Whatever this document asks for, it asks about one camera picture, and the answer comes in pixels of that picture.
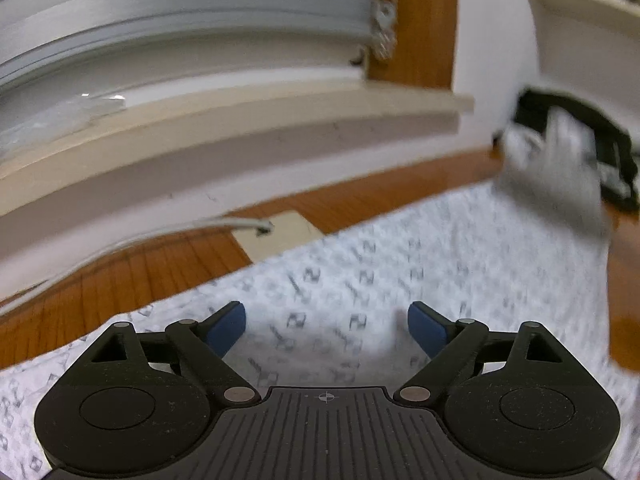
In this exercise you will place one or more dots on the folded white patterned garment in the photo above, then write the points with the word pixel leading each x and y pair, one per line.
pixel 612 175

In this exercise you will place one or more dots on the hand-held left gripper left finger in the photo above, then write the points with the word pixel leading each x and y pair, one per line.
pixel 227 327

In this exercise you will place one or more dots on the white shelf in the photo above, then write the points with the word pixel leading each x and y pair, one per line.
pixel 585 35

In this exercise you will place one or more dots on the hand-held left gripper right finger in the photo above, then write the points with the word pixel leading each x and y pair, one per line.
pixel 425 327

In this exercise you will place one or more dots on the grey window blind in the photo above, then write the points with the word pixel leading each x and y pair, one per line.
pixel 175 20

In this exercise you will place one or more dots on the beige window sill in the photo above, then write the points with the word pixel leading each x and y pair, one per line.
pixel 250 125

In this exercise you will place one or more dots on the white patterned garment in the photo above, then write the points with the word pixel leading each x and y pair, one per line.
pixel 612 175
pixel 450 260

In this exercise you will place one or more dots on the beige floor plate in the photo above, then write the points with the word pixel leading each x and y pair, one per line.
pixel 280 240

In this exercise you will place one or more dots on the clear plastic bag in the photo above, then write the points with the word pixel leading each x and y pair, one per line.
pixel 55 120

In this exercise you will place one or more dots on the wooden window frame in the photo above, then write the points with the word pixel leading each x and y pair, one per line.
pixel 425 25

